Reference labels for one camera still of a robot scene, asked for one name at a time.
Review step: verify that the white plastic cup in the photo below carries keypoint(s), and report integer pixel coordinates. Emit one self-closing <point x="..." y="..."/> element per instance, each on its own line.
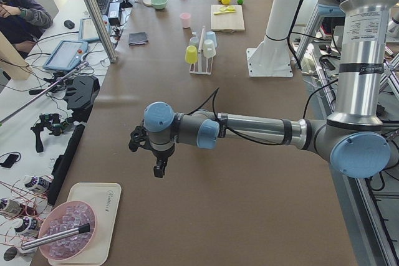
<point x="209" y="50"/>

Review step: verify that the blue teach pendant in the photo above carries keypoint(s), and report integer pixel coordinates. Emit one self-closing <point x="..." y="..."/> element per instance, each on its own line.
<point x="88" y="32"/>
<point x="66" y="55"/>

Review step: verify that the yellow plastic cup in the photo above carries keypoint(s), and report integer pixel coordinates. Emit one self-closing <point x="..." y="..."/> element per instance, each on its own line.
<point x="191" y="54"/>

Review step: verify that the light blue plastic cup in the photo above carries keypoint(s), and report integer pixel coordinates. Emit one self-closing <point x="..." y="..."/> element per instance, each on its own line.
<point x="211" y="35"/>

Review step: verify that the grey plastic cup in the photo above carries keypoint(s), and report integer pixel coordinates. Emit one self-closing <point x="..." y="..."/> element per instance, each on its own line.
<point x="194" y="40"/>

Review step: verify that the beige plastic tray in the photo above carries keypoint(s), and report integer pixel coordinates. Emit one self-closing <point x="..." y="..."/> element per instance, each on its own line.
<point x="103" y="199"/>

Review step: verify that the metal muddler in bowl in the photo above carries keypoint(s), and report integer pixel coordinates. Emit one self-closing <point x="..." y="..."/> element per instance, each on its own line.
<point x="55" y="237"/>

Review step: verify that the wooden cutting board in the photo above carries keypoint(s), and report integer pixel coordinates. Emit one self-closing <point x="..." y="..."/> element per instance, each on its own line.
<point x="227" y="22"/>

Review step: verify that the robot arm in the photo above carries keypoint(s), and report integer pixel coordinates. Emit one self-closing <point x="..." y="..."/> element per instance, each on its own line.
<point x="351" y="138"/>

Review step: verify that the pink plastic cup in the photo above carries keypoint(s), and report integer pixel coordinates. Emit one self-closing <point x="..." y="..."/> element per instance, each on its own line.
<point x="185" y="19"/>

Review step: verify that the seated person in dark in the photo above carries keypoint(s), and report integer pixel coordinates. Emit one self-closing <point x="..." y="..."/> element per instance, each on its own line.
<point x="23" y="22"/>

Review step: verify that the black keyboard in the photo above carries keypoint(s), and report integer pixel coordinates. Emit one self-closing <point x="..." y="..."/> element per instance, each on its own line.
<point x="103" y="6"/>

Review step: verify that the black plastic bracket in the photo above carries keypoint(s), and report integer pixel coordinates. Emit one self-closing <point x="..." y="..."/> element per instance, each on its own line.
<point x="80" y="96"/>

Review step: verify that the white camera stand base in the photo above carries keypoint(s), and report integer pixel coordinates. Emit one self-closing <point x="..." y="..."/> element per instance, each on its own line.
<point x="271" y="57"/>

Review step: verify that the aluminium frame post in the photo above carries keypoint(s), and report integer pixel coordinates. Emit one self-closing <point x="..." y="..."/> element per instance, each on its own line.
<point x="99" y="25"/>

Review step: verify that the bottled drink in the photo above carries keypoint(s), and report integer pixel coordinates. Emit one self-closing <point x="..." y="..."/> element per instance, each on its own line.
<point x="27" y="226"/>
<point x="36" y="184"/>

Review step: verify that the mint green bowl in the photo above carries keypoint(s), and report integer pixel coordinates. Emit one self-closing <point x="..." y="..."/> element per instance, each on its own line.
<point x="159" y="4"/>

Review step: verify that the reacher grabber tool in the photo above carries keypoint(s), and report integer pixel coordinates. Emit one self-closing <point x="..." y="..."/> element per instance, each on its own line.
<point x="61" y="79"/>

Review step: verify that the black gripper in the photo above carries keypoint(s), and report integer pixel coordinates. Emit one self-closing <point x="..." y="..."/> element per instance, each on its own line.
<point x="162" y="155"/>

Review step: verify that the grey folded cloth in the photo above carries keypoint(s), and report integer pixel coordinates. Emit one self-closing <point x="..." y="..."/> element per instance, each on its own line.
<point x="137" y="38"/>

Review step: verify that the yellow plastic knife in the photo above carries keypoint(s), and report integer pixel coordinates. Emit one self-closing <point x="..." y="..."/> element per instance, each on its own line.
<point x="223" y="12"/>

